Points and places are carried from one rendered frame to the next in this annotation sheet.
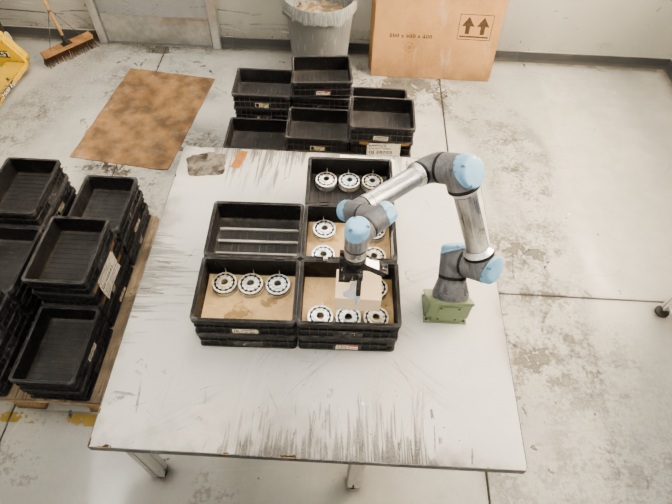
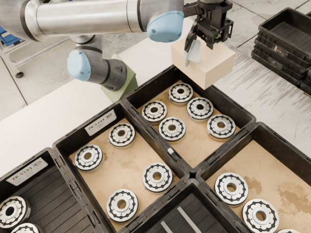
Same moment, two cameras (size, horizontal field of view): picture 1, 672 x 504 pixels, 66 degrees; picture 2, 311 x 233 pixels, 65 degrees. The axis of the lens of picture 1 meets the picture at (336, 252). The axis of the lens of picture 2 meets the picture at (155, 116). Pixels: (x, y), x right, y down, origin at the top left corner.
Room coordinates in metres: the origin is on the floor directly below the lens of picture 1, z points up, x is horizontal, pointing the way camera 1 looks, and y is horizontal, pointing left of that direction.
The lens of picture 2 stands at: (1.40, 0.33, 1.65)
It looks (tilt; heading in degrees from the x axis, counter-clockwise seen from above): 56 degrees down; 242
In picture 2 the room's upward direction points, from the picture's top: 11 degrees counter-clockwise
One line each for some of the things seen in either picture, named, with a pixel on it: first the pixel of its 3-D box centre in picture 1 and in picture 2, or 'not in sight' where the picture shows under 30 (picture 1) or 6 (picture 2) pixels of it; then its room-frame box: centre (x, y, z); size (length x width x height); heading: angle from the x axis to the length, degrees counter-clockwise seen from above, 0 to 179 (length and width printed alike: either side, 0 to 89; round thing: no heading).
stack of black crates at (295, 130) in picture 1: (318, 143); not in sight; (2.59, 0.15, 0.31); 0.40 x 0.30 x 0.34; 89
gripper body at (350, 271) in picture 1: (352, 265); (212, 19); (0.98, -0.06, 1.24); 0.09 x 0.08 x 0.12; 89
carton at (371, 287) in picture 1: (358, 290); (201, 58); (0.97, -0.08, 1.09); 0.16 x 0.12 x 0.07; 89
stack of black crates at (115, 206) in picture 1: (111, 221); not in sight; (1.86, 1.31, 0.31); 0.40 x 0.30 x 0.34; 179
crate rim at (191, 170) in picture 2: (349, 292); (185, 109); (1.07, -0.06, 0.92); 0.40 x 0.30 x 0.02; 91
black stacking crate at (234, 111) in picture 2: (348, 299); (185, 117); (1.07, -0.06, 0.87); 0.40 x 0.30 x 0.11; 91
